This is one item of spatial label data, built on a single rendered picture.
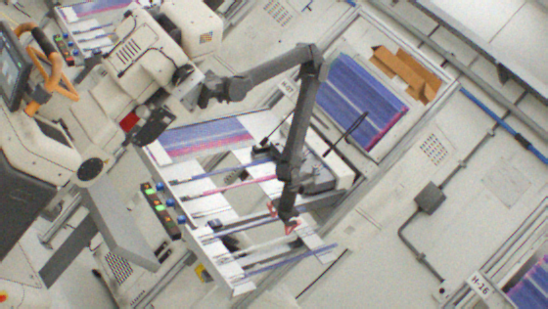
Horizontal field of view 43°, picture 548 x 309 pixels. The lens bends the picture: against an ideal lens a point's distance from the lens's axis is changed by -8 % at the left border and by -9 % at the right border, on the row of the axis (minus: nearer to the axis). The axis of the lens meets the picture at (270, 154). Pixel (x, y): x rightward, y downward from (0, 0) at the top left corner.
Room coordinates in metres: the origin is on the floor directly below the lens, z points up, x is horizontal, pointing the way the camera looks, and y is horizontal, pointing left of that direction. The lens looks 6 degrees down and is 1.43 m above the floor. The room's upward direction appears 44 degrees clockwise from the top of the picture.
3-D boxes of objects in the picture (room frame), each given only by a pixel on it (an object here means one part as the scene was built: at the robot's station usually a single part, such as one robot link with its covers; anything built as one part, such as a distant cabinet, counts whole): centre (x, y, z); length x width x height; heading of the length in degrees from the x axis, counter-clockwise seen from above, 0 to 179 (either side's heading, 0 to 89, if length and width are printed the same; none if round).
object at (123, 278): (3.54, -0.17, 0.31); 0.70 x 0.65 x 0.62; 48
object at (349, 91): (3.41, -0.13, 1.52); 0.51 x 0.13 x 0.27; 48
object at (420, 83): (3.71, -0.25, 1.82); 0.68 x 0.30 x 0.20; 48
